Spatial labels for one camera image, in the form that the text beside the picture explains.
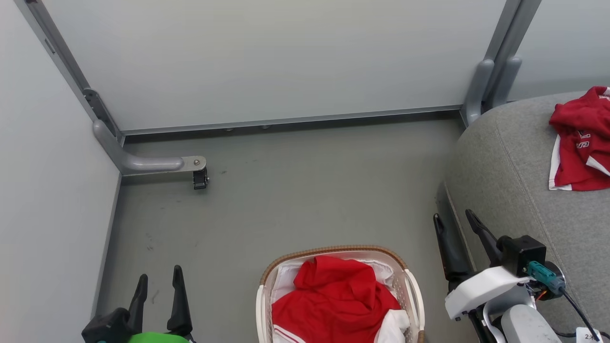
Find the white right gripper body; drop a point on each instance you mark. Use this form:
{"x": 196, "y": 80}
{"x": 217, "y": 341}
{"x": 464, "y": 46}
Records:
{"x": 481, "y": 290}

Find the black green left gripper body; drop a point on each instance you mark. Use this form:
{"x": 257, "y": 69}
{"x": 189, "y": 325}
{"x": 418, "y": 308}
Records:
{"x": 112, "y": 326}

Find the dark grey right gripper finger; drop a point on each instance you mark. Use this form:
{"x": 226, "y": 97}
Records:
{"x": 450, "y": 252}
{"x": 483, "y": 238}

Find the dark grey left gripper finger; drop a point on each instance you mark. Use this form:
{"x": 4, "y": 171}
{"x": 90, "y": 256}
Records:
{"x": 139, "y": 300}
{"x": 179, "y": 300}

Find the red jersey with white lettering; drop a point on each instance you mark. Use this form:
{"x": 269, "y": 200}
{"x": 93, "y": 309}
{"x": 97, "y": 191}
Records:
{"x": 579, "y": 138}

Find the grey fabric sofa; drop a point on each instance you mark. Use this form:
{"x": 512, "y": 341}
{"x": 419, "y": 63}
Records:
{"x": 505, "y": 190}

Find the white laundry basket, woven rim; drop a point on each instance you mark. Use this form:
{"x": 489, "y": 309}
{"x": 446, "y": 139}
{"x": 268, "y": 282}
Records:
{"x": 412, "y": 290}

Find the red shirt in basket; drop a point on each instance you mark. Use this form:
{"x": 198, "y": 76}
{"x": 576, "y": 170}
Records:
{"x": 286, "y": 281}

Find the black caster wheel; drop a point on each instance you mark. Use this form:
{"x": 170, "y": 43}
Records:
{"x": 200, "y": 179}

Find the plain red shirt, white trim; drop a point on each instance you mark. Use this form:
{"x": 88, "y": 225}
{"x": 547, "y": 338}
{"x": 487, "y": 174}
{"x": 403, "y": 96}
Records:
{"x": 333, "y": 300}

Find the grey partition foot with caster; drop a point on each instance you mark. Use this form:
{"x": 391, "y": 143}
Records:
{"x": 143, "y": 164}

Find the grey curved partition foot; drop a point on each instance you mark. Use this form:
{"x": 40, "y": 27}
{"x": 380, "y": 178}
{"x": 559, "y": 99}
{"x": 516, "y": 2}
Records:
{"x": 506, "y": 81}
{"x": 478, "y": 93}

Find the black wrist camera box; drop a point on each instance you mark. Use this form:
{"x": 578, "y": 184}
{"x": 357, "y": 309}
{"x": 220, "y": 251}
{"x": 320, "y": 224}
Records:
{"x": 524, "y": 252}

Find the grey partition joining post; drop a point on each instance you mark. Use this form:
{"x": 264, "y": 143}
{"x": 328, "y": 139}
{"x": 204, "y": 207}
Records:
{"x": 512, "y": 38}

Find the grey partition bottom rail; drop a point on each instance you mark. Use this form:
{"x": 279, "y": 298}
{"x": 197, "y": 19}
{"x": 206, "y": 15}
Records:
{"x": 286, "y": 120}

